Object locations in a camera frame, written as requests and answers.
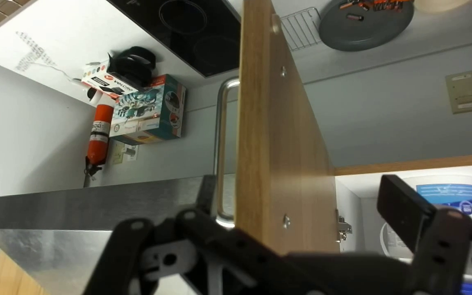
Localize silver cupboard door handle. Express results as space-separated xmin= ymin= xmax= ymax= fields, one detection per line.
xmin=213 ymin=77 xmax=241 ymax=228

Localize white tub with blue label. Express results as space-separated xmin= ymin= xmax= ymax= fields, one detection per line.
xmin=379 ymin=175 xmax=472 ymax=295

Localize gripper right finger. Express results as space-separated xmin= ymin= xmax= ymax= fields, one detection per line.
xmin=377 ymin=174 xmax=472 ymax=295

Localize grey round plate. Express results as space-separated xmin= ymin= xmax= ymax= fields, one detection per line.
xmin=318 ymin=0 xmax=415 ymax=52

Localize red fire extinguisher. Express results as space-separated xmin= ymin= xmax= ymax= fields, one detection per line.
xmin=83 ymin=91 xmax=116 ymax=182

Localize wooden cupboard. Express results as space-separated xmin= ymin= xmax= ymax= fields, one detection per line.
xmin=213 ymin=0 xmax=472 ymax=295

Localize wooden cupboard door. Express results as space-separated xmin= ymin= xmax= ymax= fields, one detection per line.
xmin=234 ymin=0 xmax=340 ymax=255

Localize stainless steel range hood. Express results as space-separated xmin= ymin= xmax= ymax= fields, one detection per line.
xmin=0 ymin=174 xmax=236 ymax=295

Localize wooden cabinet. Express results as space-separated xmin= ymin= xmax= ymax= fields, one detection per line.
xmin=0 ymin=250 xmax=53 ymax=295

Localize black tape rolls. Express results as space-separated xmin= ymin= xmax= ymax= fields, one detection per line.
xmin=108 ymin=45 xmax=157 ymax=89

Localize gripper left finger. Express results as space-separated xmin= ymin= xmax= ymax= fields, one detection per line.
xmin=82 ymin=174 xmax=288 ymax=295

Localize wooden counter drawers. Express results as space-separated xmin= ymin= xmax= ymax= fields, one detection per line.
xmin=0 ymin=0 xmax=36 ymax=34

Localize beige wall socket plate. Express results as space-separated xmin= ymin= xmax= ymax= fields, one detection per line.
xmin=445 ymin=70 xmax=472 ymax=115

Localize white wire rack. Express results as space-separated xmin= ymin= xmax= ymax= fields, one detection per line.
xmin=279 ymin=7 xmax=323 ymax=52

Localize heap of batteries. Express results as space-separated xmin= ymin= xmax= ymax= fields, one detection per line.
xmin=338 ymin=0 xmax=409 ymax=11

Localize black glass cooktop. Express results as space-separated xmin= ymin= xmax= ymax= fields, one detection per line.
xmin=106 ymin=0 xmax=243 ymax=78

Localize teal printed cardboard box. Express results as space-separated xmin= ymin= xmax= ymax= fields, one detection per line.
xmin=108 ymin=74 xmax=187 ymax=146

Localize white and red small box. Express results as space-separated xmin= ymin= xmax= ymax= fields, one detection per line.
xmin=80 ymin=61 xmax=139 ymax=101

